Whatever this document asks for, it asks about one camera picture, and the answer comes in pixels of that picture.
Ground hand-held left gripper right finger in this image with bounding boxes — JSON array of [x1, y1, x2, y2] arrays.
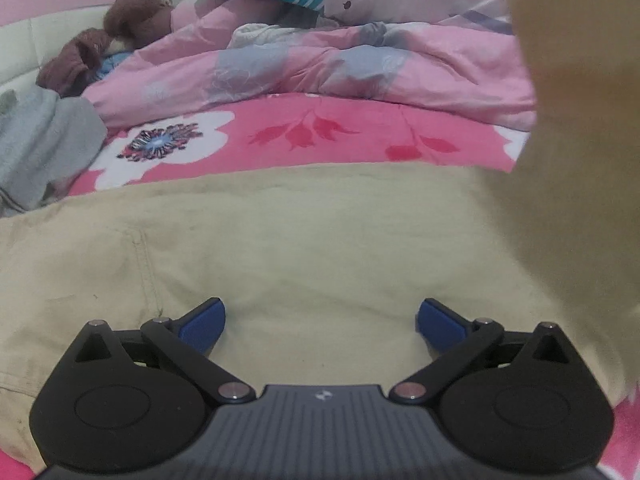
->
[[388, 297, 573, 404]]

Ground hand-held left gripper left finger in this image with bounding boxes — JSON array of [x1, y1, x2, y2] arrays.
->
[[74, 297, 256, 404]]

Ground beige pants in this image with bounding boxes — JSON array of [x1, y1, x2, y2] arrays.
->
[[0, 0, 640, 476]]

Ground pink flower-print blanket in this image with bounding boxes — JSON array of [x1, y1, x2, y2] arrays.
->
[[0, 92, 640, 480]]

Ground grey garment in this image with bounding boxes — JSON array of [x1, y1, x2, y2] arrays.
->
[[0, 87, 108, 218]]

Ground pink floral quilt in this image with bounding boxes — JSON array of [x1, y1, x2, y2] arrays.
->
[[80, 0, 541, 131]]

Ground light blue cloth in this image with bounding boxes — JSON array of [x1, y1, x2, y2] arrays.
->
[[87, 50, 136, 86]]

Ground white knit cloth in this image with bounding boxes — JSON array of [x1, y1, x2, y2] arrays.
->
[[229, 22, 321, 51]]

